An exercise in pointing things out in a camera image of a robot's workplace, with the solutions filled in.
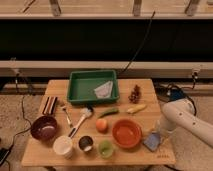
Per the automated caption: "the black power adapter left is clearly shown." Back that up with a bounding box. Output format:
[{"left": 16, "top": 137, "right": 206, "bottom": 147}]
[{"left": 0, "top": 148, "right": 9, "bottom": 166}]

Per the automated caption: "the white paper cup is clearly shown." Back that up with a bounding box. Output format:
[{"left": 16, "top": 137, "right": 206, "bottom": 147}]
[{"left": 53, "top": 136, "right": 73, "bottom": 158}]

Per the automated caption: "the metal fork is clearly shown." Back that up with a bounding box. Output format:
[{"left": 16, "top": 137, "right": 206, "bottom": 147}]
[{"left": 61, "top": 105, "right": 73, "bottom": 128}]

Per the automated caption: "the white crumpled cloth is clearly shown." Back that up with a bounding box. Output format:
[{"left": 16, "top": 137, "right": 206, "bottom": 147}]
[{"left": 94, "top": 81, "right": 113, "bottom": 98}]

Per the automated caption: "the red grape bunch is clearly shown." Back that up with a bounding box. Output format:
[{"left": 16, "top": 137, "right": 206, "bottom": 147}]
[{"left": 129, "top": 85, "right": 141, "bottom": 104}]

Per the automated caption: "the blue black device right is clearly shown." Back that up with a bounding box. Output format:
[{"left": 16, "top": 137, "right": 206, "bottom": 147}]
[{"left": 155, "top": 83, "right": 197, "bottom": 116}]

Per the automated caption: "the orange bowl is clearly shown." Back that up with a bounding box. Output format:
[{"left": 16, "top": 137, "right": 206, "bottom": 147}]
[{"left": 112, "top": 119, "right": 142, "bottom": 149}]

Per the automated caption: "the white dish brush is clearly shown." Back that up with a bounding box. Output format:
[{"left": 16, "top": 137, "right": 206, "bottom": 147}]
[{"left": 69, "top": 107, "right": 93, "bottom": 138}]

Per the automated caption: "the small dark metal cup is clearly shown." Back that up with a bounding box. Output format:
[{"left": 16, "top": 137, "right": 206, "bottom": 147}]
[{"left": 78, "top": 136, "right": 93, "bottom": 152}]

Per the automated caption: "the green chili pepper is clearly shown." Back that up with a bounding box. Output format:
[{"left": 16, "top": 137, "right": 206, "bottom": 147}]
[{"left": 97, "top": 108, "right": 119, "bottom": 119}]

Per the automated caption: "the orange fruit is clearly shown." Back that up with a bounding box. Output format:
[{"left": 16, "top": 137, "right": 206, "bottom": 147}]
[{"left": 96, "top": 119, "right": 108, "bottom": 133}]

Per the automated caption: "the black cable to wall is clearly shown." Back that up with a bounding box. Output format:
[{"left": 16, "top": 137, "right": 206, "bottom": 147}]
[{"left": 117, "top": 10, "right": 157, "bottom": 77}]

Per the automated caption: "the black cable left floor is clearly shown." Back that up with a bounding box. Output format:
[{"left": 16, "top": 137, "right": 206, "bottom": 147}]
[{"left": 12, "top": 73, "right": 35, "bottom": 148}]

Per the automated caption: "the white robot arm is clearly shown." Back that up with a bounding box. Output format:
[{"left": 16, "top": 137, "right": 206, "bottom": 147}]
[{"left": 155, "top": 99, "right": 213, "bottom": 148}]

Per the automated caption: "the blue sponge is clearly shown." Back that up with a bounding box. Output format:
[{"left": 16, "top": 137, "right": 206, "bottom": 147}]
[{"left": 143, "top": 132, "right": 162, "bottom": 152}]

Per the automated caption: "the dark red bowl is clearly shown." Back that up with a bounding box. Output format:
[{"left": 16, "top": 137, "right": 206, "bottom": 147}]
[{"left": 30, "top": 116, "right": 58, "bottom": 141}]

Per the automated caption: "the small green cup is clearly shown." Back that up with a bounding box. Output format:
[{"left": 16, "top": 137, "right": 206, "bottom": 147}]
[{"left": 98, "top": 140, "right": 114, "bottom": 159}]

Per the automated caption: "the green plastic tray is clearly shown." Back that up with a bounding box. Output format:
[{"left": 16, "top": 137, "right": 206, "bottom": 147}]
[{"left": 67, "top": 70, "right": 119, "bottom": 105}]

